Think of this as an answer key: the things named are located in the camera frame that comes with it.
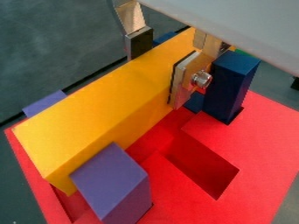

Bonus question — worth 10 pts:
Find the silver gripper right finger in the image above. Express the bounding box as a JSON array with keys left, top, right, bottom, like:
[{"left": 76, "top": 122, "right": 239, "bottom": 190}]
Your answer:
[{"left": 167, "top": 30, "right": 229, "bottom": 109}]

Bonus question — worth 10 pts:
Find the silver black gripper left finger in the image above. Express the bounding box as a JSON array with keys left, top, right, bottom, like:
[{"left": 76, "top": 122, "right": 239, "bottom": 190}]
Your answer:
[{"left": 110, "top": 0, "right": 153, "bottom": 60}]

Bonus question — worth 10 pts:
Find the yellow long block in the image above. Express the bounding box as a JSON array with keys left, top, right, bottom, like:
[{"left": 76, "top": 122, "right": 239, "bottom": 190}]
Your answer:
[{"left": 13, "top": 28, "right": 195, "bottom": 195}]

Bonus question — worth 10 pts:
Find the red board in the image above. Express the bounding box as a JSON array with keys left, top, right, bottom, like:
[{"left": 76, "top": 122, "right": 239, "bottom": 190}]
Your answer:
[{"left": 5, "top": 93, "right": 299, "bottom": 224}]

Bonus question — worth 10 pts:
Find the dark blue U-shaped block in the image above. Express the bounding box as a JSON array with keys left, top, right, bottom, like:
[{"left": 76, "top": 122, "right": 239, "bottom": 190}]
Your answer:
[{"left": 152, "top": 31, "right": 263, "bottom": 126}]

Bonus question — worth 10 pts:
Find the purple U-shaped block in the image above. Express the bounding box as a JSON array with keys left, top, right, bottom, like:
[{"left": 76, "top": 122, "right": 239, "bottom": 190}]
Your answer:
[{"left": 21, "top": 89, "right": 153, "bottom": 224}]

